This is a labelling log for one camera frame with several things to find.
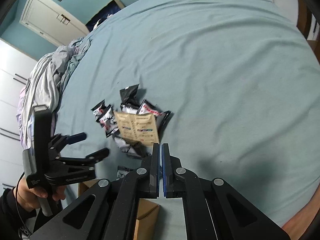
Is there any white door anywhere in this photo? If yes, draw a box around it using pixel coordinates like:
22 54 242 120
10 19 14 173
19 0 90 41

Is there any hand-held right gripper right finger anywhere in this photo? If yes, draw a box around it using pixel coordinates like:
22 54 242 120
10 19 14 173
161 143 292 240

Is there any crumpled grey-green blanket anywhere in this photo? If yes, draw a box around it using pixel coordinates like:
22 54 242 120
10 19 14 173
25 37 92 122

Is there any brown cardboard box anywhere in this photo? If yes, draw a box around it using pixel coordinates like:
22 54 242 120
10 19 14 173
78 180 161 240

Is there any brown wooden furniture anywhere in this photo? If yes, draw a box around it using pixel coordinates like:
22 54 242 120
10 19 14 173
296 0 320 41

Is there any beige twin sachet packet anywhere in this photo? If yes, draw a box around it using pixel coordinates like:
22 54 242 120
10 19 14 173
113 111 160 147

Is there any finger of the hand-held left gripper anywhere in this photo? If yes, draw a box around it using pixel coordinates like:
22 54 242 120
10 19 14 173
56 148 110 167
51 132 87 155

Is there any pile of black packets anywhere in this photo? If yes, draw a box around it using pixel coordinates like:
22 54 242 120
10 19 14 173
91 84 172 180

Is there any lilac duvet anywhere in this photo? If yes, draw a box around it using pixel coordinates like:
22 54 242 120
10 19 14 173
16 84 37 151

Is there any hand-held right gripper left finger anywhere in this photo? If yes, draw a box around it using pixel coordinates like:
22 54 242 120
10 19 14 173
30 143 161 240

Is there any white wardrobe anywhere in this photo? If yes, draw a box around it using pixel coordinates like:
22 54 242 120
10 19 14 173
0 38 38 188

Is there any person's left hand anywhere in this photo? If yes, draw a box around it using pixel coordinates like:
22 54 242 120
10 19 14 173
16 178 66 210

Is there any dark wall poster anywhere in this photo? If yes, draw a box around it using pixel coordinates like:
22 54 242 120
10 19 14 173
85 0 126 33

